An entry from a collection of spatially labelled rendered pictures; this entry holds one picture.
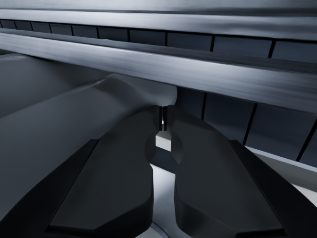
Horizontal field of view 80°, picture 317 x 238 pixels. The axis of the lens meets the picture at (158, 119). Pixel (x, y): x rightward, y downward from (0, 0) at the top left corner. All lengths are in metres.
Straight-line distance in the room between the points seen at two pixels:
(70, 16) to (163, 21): 0.11
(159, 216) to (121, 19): 0.26
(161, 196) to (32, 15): 0.28
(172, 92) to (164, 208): 0.18
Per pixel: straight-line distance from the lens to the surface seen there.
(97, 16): 0.21
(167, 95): 0.15
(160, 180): 0.26
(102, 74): 0.16
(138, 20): 0.18
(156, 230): 0.34
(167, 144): 0.16
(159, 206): 0.30
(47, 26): 0.28
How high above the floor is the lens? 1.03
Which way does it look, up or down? 47 degrees down
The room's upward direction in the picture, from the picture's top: 131 degrees counter-clockwise
